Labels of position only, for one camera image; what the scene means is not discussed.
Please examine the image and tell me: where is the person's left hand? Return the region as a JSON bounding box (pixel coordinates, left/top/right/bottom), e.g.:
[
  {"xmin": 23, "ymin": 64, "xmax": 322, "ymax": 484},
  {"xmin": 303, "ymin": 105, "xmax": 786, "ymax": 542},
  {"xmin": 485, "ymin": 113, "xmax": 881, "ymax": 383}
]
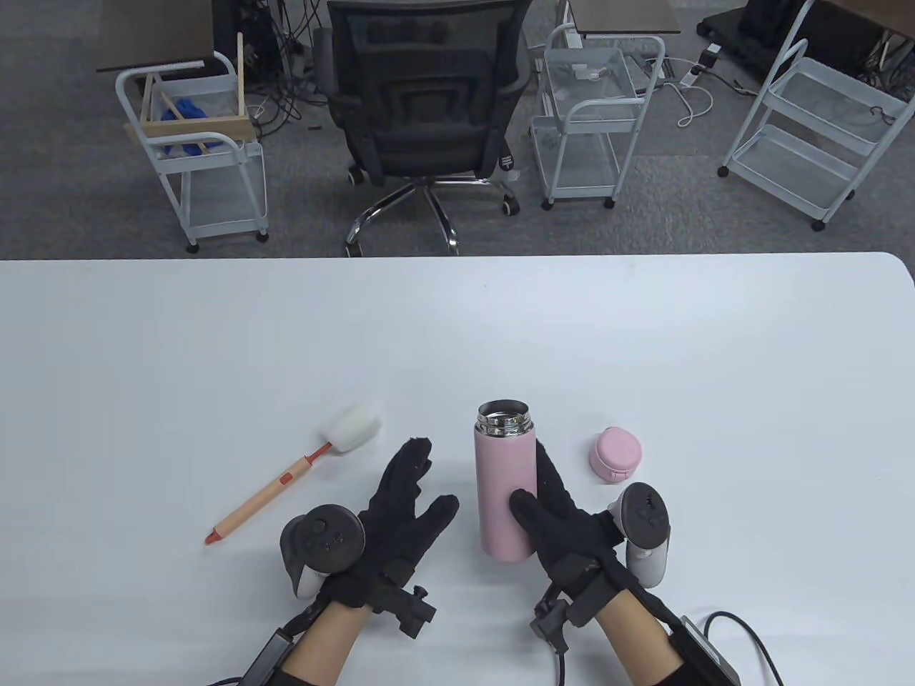
[{"xmin": 320, "ymin": 437, "xmax": 460, "ymax": 612}]

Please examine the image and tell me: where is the person's right hand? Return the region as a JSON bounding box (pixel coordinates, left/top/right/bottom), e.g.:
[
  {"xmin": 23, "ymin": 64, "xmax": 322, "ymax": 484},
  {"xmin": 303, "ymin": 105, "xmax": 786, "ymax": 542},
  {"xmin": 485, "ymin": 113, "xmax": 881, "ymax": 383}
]
[{"xmin": 508, "ymin": 440, "xmax": 631, "ymax": 595}]

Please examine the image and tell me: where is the pink insulated bottle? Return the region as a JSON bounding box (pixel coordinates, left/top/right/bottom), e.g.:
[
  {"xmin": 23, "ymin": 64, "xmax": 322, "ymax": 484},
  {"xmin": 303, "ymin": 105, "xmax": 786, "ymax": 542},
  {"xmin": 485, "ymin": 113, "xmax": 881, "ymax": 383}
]
[{"xmin": 473, "ymin": 399, "xmax": 538, "ymax": 561}]

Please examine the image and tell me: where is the person's left forearm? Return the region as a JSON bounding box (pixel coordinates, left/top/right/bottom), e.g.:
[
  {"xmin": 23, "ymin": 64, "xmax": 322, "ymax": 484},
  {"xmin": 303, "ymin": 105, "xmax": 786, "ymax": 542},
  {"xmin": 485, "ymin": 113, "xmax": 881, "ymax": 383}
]
[{"xmin": 282, "ymin": 599, "xmax": 374, "ymax": 686}]

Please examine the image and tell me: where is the black right forearm box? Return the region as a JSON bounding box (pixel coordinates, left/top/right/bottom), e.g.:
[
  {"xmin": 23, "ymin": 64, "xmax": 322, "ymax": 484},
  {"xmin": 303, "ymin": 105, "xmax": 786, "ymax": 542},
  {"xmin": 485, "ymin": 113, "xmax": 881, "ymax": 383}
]
[{"xmin": 671, "ymin": 613, "xmax": 742, "ymax": 686}]

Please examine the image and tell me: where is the black left forearm box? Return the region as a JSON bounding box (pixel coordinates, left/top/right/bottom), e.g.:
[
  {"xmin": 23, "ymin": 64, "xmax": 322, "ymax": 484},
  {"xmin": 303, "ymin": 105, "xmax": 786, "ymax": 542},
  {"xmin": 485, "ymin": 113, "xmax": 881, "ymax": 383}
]
[{"xmin": 239, "ymin": 627, "xmax": 295, "ymax": 686}]

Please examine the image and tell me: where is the person's right forearm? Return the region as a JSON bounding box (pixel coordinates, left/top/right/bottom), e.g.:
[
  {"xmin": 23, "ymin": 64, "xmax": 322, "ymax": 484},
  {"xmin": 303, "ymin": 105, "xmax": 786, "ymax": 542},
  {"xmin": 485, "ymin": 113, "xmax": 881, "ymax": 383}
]
[{"xmin": 592, "ymin": 590, "xmax": 688, "ymax": 686}]

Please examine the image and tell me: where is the pink bottle lid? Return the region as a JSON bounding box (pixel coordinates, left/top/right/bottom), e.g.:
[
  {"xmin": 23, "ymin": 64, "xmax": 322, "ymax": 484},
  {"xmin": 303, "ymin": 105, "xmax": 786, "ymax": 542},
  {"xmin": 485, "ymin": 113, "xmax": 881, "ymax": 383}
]
[{"xmin": 589, "ymin": 427, "xmax": 643, "ymax": 485}]

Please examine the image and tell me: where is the grey right hand controller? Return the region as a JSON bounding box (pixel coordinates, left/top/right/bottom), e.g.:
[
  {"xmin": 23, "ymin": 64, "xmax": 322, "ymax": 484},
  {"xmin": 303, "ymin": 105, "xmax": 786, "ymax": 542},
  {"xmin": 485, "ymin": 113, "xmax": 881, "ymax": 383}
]
[{"xmin": 607, "ymin": 482, "xmax": 672, "ymax": 590}]

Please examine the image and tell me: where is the grey hand controller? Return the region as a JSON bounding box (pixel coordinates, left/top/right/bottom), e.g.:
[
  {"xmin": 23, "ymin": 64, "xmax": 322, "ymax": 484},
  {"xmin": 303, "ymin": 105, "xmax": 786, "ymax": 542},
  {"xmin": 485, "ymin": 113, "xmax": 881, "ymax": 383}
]
[
  {"xmin": 280, "ymin": 504, "xmax": 367, "ymax": 600},
  {"xmin": 607, "ymin": 482, "xmax": 672, "ymax": 590}
]

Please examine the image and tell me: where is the grey left hand controller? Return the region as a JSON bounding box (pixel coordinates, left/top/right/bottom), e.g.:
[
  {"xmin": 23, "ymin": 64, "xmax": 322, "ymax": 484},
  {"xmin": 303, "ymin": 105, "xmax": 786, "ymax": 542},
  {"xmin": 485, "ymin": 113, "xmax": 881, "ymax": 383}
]
[{"xmin": 280, "ymin": 504, "xmax": 367, "ymax": 600}]

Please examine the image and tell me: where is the sponge bottle brush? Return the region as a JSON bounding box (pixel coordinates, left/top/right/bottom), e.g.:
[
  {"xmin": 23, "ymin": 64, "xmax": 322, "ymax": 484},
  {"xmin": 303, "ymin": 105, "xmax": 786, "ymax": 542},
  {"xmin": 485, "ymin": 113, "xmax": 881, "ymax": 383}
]
[{"xmin": 204, "ymin": 403, "xmax": 382, "ymax": 547}]

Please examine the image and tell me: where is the white mesh utility cart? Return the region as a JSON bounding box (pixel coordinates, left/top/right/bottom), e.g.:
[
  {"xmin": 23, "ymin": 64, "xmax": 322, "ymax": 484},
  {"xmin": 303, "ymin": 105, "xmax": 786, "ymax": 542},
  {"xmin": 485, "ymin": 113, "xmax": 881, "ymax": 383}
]
[{"xmin": 530, "ymin": 23, "xmax": 667, "ymax": 212}]

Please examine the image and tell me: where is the black office chair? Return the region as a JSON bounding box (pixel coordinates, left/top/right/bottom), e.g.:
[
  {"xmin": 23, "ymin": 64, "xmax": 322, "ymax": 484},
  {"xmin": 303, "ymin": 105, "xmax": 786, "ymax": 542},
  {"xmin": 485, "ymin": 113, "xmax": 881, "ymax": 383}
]
[{"xmin": 312, "ymin": 0, "xmax": 536, "ymax": 257}]

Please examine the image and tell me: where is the large white utility cart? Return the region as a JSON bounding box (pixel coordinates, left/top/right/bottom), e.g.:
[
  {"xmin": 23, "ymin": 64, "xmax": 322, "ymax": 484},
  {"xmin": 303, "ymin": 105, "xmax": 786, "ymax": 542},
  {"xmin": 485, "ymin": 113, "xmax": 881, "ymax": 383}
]
[{"xmin": 718, "ymin": 0, "xmax": 915, "ymax": 232}]

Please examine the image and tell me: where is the blue cloth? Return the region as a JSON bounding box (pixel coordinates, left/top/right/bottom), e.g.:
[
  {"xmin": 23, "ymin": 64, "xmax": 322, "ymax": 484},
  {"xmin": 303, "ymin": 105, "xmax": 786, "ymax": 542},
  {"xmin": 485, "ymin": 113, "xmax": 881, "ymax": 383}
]
[{"xmin": 159, "ymin": 98, "xmax": 209, "ymax": 156}]

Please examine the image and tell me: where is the white power strip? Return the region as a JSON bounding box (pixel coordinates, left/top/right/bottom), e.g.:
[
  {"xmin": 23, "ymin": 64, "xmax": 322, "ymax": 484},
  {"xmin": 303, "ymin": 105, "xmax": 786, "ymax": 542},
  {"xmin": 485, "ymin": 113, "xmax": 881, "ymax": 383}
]
[{"xmin": 678, "ymin": 41, "xmax": 724, "ymax": 88}]

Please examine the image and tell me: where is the brown desk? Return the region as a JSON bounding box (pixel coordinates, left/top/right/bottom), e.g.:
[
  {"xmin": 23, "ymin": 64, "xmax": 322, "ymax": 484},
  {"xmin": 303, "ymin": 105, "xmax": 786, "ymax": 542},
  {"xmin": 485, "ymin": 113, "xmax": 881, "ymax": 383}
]
[{"xmin": 570, "ymin": 0, "xmax": 683, "ymax": 39}]

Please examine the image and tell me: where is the black equipment base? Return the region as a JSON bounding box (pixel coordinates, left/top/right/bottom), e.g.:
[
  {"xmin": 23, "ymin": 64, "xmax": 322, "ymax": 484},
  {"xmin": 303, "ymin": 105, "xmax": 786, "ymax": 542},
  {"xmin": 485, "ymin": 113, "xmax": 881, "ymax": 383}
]
[{"xmin": 696, "ymin": 0, "xmax": 915, "ymax": 81}]

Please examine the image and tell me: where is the dark wooden desk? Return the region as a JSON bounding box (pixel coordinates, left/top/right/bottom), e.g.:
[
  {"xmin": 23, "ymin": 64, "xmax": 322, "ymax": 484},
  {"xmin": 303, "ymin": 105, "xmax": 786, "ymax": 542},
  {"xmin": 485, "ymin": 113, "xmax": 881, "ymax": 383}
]
[{"xmin": 96, "ymin": 0, "xmax": 217, "ymax": 74}]

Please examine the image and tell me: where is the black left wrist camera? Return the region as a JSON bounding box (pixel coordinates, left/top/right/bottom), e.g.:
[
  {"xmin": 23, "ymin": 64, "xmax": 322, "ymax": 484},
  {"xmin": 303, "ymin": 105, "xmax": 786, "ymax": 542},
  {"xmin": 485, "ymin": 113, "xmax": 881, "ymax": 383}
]
[{"xmin": 370, "ymin": 563, "xmax": 439, "ymax": 640}]

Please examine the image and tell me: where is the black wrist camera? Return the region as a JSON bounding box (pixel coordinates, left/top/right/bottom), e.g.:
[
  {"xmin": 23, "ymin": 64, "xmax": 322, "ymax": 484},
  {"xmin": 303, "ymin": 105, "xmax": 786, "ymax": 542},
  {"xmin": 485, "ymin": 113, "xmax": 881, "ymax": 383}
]
[
  {"xmin": 370, "ymin": 563, "xmax": 439, "ymax": 640},
  {"xmin": 530, "ymin": 572, "xmax": 617, "ymax": 654}
]

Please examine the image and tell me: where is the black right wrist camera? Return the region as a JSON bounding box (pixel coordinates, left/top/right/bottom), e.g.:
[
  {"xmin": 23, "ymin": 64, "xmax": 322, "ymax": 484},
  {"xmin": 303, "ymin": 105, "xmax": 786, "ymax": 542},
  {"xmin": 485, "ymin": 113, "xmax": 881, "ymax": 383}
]
[{"xmin": 530, "ymin": 572, "xmax": 617, "ymax": 654}]

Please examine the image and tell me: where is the black cable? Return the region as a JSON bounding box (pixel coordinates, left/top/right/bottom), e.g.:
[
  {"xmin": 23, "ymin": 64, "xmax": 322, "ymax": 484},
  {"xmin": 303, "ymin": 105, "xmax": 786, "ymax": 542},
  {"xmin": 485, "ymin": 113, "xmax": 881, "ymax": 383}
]
[{"xmin": 703, "ymin": 610, "xmax": 788, "ymax": 686}]

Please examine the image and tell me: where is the white cart with wooden frame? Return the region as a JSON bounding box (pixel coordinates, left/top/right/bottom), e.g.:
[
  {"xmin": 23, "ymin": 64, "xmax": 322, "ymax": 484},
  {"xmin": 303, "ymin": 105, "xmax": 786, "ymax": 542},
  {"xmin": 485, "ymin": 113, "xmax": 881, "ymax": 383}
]
[{"xmin": 115, "ymin": 51, "xmax": 270, "ymax": 254}]

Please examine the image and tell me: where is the white cable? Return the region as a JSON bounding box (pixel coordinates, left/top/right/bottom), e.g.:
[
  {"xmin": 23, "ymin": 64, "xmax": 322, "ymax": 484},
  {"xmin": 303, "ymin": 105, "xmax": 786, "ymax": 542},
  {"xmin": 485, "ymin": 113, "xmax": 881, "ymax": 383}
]
[{"xmin": 663, "ymin": 70, "xmax": 716, "ymax": 129}]

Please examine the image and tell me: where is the wooden frame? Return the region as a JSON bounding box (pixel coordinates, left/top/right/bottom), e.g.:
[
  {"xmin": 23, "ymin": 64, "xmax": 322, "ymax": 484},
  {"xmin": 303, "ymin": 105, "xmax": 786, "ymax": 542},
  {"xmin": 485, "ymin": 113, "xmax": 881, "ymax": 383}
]
[{"xmin": 124, "ymin": 31, "xmax": 259, "ymax": 156}]

